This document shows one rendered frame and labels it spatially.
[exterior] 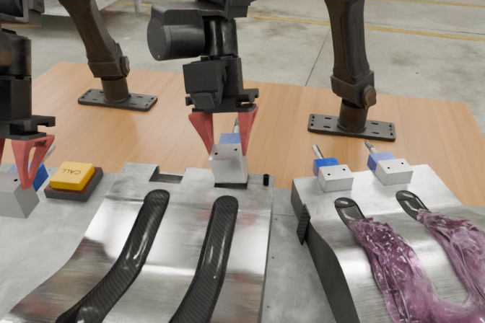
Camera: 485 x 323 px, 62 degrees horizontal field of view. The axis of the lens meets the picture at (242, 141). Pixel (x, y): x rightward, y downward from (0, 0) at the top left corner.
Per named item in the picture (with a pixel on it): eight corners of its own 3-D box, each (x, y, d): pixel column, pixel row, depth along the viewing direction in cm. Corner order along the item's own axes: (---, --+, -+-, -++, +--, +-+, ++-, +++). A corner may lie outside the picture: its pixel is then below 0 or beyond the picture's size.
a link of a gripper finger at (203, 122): (237, 161, 59) (232, 99, 57) (191, 162, 61) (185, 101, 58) (246, 149, 66) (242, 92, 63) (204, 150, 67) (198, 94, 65)
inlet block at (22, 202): (42, 156, 67) (32, 130, 64) (71, 159, 66) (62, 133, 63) (-7, 215, 57) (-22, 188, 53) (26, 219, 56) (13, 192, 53)
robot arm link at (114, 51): (123, 80, 99) (76, -31, 70) (95, 81, 99) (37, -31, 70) (125, 60, 102) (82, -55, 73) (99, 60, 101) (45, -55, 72)
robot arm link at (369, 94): (366, 89, 82) (383, 81, 85) (334, 74, 88) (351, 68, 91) (361, 115, 86) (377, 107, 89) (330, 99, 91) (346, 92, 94)
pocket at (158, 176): (159, 180, 71) (156, 164, 69) (188, 183, 71) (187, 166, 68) (151, 197, 67) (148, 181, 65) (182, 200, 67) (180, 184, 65)
